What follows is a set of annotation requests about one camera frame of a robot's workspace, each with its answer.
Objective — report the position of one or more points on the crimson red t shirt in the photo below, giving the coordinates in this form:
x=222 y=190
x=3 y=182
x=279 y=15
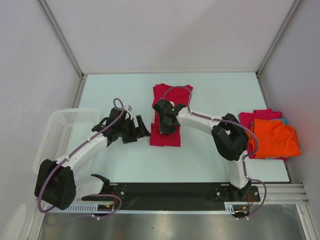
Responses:
x=176 y=96

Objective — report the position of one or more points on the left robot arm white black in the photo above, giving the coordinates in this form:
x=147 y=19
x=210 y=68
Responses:
x=61 y=181

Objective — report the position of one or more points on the aluminium extrusion rail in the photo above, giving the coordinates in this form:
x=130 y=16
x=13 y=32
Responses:
x=285 y=194

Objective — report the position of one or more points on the white perforated plastic basket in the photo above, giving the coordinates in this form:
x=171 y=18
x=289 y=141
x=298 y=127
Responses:
x=66 y=129

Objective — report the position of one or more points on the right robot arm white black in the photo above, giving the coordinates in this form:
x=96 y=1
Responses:
x=230 y=138

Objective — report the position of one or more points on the folded magenta t shirt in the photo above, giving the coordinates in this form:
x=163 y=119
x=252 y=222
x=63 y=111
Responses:
x=247 y=120

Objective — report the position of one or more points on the white slotted cable duct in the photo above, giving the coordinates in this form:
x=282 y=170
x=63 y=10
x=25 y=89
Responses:
x=92 y=208

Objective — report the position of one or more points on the folded teal t shirt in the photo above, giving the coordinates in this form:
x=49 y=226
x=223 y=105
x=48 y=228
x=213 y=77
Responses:
x=278 y=136

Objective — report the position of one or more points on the folded orange t shirt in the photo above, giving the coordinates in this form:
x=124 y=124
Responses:
x=260 y=129

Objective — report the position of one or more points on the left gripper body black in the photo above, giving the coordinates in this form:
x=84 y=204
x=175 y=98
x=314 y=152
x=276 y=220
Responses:
x=127 y=130

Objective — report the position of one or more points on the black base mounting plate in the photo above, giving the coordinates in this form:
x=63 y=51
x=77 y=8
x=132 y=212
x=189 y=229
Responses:
x=196 y=196

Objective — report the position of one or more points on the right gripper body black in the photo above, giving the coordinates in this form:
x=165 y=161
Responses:
x=165 y=126

